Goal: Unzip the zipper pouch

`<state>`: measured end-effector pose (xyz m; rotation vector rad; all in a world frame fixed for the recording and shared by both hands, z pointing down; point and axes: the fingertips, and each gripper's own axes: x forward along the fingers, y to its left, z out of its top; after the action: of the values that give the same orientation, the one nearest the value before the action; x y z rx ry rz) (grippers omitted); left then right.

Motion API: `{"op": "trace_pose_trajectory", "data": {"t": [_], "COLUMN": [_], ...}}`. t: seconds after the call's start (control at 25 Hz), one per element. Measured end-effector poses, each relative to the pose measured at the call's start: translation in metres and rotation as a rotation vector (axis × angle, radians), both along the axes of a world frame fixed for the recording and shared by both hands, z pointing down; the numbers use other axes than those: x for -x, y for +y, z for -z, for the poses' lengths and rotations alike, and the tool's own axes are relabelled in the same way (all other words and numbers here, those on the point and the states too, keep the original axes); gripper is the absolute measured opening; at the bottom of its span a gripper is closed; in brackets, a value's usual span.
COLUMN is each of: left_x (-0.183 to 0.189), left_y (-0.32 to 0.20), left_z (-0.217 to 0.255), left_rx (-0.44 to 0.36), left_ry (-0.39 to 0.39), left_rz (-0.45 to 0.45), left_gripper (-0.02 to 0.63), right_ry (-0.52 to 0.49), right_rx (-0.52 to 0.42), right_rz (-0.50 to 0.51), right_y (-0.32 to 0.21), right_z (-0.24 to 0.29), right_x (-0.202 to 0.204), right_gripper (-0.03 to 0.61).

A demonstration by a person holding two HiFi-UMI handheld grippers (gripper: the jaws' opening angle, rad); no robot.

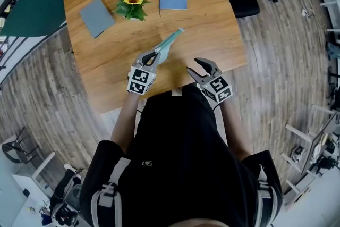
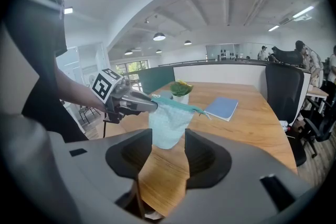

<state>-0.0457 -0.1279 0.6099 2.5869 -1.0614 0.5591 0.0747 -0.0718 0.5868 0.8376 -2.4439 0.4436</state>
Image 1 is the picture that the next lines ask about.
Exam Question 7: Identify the potted sunflower plant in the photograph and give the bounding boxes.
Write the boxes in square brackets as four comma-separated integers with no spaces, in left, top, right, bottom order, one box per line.
[113,0,151,21]

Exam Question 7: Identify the teal translucent plastic piece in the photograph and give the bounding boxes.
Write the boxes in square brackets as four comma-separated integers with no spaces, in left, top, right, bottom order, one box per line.
[153,28,185,64]

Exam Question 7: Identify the black monitor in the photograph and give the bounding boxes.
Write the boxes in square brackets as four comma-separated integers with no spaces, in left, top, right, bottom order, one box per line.
[301,113,338,176]

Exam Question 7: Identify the black tripod equipment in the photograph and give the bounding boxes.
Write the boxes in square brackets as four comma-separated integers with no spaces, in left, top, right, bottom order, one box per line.
[316,138,340,176]

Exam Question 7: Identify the black metal stool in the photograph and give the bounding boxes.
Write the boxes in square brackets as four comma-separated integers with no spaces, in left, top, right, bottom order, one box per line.
[1,126,40,165]

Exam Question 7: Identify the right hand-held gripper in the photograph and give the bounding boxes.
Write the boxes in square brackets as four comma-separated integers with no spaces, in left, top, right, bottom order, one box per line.
[186,57,234,104]

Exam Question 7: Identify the person's left forearm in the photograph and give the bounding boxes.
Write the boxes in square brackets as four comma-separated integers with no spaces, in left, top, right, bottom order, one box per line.
[110,93,140,154]

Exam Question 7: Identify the white desk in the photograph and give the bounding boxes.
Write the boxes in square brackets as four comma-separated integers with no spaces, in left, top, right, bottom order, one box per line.
[318,0,340,43]

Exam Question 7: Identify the grey shoulder strap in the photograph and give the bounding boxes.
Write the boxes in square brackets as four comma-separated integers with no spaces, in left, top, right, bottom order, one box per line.
[256,164,279,227]
[90,158,131,227]

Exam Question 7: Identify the white power adapter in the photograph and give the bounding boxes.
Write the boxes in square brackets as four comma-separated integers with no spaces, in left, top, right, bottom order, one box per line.
[301,6,314,18]

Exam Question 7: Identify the person's black shirt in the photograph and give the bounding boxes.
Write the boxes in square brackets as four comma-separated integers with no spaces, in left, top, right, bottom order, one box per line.
[79,84,284,227]

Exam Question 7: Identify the grey notebook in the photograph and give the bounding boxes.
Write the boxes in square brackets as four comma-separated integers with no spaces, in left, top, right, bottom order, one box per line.
[79,0,116,39]

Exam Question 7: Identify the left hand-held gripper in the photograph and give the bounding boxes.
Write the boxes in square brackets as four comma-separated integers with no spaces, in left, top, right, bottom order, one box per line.
[126,47,163,96]

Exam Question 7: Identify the white wooden frame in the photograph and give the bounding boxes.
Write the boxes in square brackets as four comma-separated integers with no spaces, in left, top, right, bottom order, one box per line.
[280,103,337,196]

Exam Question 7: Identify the person's right forearm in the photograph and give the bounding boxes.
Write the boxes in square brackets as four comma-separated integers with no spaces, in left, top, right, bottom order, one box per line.
[219,99,253,160]

